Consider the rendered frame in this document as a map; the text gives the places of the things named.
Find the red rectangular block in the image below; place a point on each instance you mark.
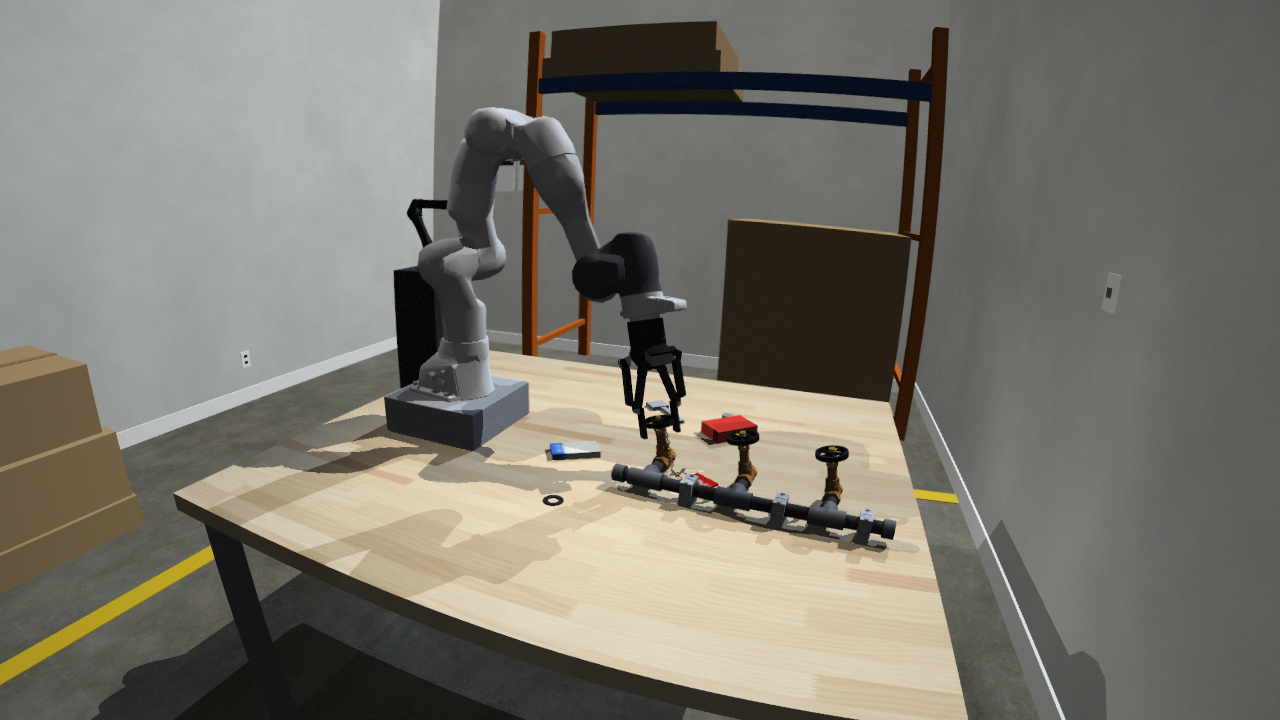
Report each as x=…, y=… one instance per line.
x=718, y=429

